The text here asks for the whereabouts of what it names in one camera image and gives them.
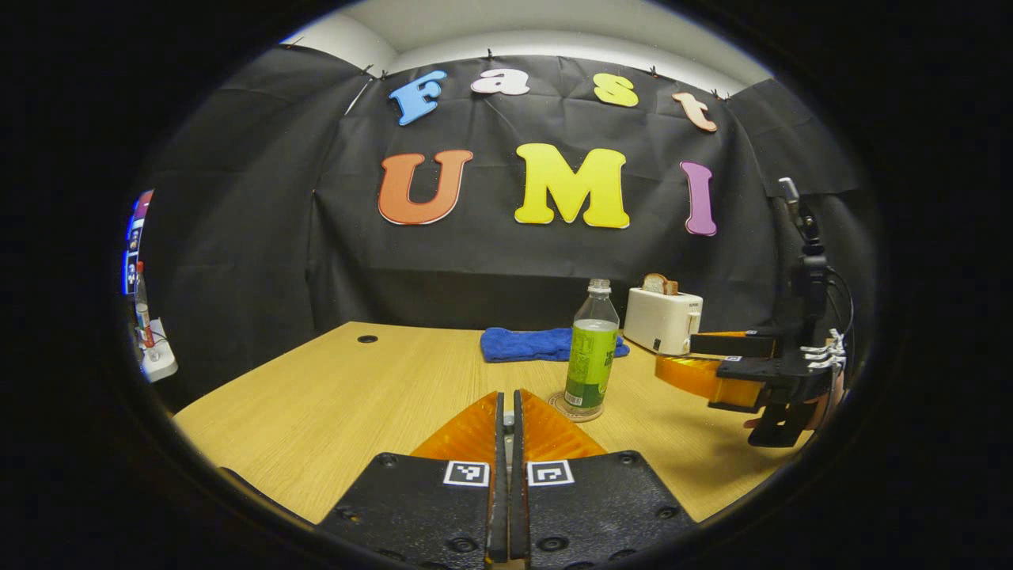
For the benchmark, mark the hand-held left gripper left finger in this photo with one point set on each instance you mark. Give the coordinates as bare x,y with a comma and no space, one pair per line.
427,507

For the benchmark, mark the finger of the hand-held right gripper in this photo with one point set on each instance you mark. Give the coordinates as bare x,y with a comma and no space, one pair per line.
696,376
732,345

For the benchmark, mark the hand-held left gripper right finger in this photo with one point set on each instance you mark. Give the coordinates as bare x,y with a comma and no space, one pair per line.
589,507

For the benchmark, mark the round woven coaster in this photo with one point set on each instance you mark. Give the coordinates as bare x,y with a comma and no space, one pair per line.
558,408

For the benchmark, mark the green label water bottle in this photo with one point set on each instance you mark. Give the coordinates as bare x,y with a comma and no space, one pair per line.
592,360

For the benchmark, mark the red cap water bottle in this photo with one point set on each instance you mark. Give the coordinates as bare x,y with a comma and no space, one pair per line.
144,317

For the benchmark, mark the white toaster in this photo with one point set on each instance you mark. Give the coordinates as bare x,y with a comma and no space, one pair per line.
661,321

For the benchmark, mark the blue towel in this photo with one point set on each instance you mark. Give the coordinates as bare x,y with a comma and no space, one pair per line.
522,345

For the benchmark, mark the white side table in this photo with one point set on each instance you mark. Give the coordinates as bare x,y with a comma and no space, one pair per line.
162,364

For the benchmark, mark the black backdrop cloth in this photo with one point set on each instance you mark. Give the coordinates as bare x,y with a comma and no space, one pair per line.
261,237

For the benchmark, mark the computer monitor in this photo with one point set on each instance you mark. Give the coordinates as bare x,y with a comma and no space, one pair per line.
134,245

